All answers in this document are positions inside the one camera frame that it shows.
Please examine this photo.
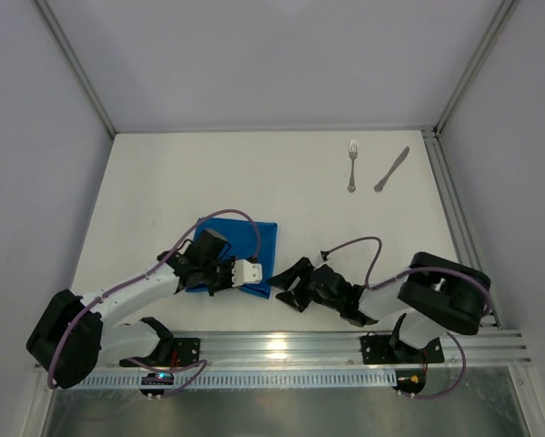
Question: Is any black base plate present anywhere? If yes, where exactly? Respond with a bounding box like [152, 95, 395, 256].
[359, 332, 445, 364]
[119, 338, 201, 368]

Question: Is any blue cloth napkin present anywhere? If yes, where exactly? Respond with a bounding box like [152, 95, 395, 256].
[192, 218, 278, 299]

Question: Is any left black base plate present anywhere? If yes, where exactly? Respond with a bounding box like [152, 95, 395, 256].
[119, 338, 201, 368]

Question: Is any silver fork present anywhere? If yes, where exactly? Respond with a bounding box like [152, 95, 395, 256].
[348, 139, 358, 193]

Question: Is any left controller board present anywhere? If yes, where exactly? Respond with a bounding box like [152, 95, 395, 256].
[139, 372, 174, 401]

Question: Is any controller board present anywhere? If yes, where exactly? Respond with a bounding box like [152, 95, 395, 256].
[139, 372, 174, 401]
[393, 370, 427, 399]

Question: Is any right controller board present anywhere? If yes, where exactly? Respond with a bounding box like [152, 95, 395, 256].
[393, 370, 427, 399]

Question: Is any aluminium frame post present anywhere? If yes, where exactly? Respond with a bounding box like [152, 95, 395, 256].
[434, 0, 520, 135]
[32, 0, 117, 140]

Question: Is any silver table knife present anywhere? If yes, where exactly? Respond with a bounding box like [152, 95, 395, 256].
[374, 147, 410, 193]

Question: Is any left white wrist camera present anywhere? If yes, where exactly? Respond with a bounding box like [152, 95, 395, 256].
[232, 259, 263, 287]

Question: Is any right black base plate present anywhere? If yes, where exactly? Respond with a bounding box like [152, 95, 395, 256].
[359, 332, 445, 364]

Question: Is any aluminium rail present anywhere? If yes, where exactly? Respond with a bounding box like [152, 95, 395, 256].
[419, 127, 501, 329]
[34, 330, 533, 372]

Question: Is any aluminium front rail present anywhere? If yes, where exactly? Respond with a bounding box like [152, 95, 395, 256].
[34, 330, 533, 372]

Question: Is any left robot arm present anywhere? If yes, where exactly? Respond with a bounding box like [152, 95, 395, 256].
[26, 229, 231, 389]

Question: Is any right aluminium frame post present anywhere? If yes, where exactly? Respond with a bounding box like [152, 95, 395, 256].
[434, 0, 520, 135]

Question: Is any slotted cable duct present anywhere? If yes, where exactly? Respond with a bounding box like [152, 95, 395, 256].
[74, 368, 395, 391]

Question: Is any right side aluminium rail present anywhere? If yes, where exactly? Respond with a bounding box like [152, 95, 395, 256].
[419, 127, 501, 329]

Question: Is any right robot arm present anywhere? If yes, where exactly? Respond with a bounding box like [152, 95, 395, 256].
[267, 251, 491, 363]

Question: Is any left aluminium frame post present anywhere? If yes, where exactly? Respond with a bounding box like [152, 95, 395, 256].
[32, 0, 117, 140]

